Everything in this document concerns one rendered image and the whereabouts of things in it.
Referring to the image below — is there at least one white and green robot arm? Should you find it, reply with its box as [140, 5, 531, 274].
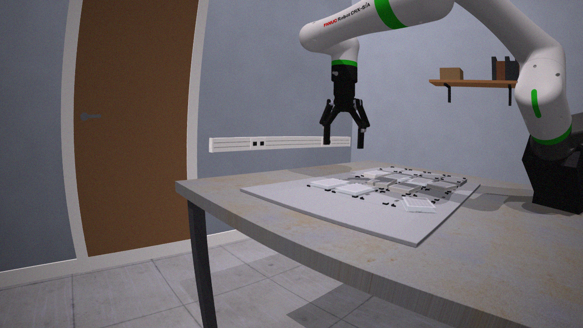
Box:
[299, 0, 583, 161]

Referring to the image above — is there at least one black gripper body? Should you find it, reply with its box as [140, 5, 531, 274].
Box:
[333, 81, 355, 112]

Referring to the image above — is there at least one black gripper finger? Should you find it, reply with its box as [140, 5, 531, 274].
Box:
[343, 99, 370, 149]
[319, 99, 341, 145]

